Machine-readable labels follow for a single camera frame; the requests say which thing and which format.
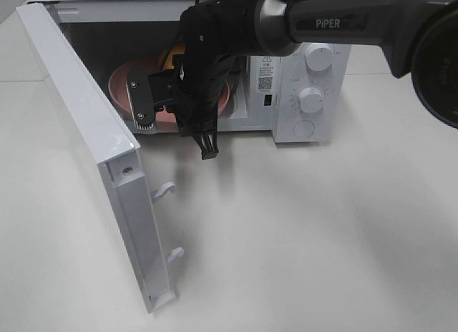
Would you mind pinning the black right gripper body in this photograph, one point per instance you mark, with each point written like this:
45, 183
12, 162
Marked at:
190, 91

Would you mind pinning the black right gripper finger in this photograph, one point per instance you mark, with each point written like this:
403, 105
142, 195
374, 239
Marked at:
207, 141
141, 99

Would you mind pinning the pink round plate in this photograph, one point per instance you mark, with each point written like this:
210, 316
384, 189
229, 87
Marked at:
117, 86

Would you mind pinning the burger with sesame-free bun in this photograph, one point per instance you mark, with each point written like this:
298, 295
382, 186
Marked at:
166, 58

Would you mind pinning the white microwave door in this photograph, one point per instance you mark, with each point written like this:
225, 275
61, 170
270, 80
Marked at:
106, 152

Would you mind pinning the round white door button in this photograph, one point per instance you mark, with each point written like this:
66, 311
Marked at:
304, 129

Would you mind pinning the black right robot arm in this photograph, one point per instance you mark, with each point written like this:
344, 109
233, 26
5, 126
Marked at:
418, 38

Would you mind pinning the white warning label sticker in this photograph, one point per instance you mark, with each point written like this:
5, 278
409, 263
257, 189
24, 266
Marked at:
265, 74

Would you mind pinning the white microwave oven body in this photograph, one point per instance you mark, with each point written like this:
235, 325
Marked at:
293, 97

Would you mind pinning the lower white microwave knob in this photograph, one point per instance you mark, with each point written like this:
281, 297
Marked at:
310, 100

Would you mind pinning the white microwave knob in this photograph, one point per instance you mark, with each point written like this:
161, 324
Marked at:
319, 56
310, 100

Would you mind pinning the upper white microwave knob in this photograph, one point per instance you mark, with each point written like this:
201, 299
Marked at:
319, 56

